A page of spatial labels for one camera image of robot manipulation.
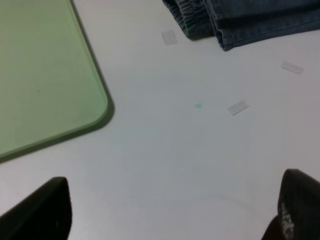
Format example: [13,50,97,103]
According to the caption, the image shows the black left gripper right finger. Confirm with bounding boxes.
[262,169,320,240]

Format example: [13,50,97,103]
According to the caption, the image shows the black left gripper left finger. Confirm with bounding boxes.
[0,176,73,240]

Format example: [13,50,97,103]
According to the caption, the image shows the children's blue denim shorts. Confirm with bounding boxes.
[163,0,320,51]

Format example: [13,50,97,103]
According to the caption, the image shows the light green plastic tray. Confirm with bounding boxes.
[0,0,114,162]

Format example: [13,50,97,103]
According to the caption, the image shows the clear tape strip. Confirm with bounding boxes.
[281,61,304,75]
[227,100,250,116]
[161,30,177,46]

